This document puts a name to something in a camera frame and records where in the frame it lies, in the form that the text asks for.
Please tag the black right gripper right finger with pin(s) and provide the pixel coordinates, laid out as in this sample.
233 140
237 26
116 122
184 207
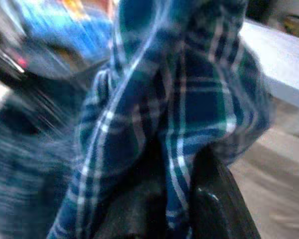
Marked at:
219 204

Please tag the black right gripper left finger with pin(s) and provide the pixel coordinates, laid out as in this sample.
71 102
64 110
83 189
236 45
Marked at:
134 204

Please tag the blue plaid shirt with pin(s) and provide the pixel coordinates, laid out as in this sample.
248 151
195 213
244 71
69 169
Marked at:
201 99

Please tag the white plastic table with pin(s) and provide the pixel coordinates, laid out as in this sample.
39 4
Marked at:
276 54

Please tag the blue bag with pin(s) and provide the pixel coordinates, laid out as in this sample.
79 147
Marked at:
64 25

